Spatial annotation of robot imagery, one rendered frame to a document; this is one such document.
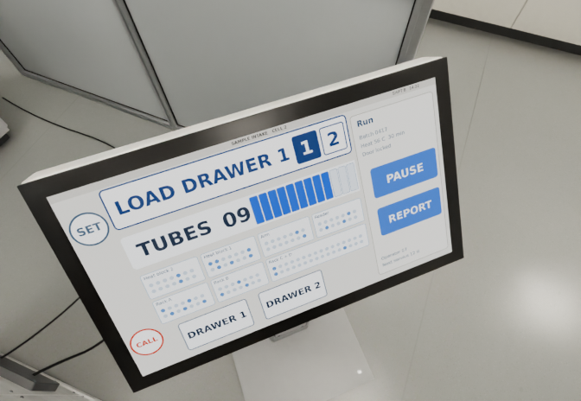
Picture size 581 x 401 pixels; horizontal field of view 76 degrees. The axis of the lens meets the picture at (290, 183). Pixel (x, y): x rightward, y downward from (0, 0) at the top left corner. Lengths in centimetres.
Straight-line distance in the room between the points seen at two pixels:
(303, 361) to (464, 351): 61
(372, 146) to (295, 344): 111
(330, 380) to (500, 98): 166
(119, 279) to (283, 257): 20
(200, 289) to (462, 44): 229
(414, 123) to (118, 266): 41
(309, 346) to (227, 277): 102
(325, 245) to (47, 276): 152
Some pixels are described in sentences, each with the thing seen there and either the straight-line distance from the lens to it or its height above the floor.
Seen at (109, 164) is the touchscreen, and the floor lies 119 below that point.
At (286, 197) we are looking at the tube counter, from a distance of 47.
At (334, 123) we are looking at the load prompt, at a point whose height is 117.
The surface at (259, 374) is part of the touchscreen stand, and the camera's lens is 150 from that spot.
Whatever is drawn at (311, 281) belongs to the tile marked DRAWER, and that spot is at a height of 101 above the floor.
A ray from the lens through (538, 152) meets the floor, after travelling 221.
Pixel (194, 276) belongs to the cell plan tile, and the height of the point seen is 107.
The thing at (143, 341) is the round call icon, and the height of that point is 102.
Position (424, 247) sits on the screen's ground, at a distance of 60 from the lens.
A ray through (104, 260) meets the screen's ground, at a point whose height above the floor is 111.
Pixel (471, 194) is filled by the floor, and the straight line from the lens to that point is 192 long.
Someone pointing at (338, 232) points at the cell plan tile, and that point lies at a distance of 52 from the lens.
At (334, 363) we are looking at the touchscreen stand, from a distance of 151.
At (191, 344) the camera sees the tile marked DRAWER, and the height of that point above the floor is 99.
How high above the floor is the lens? 153
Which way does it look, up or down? 60 degrees down
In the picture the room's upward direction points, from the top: 1 degrees counter-clockwise
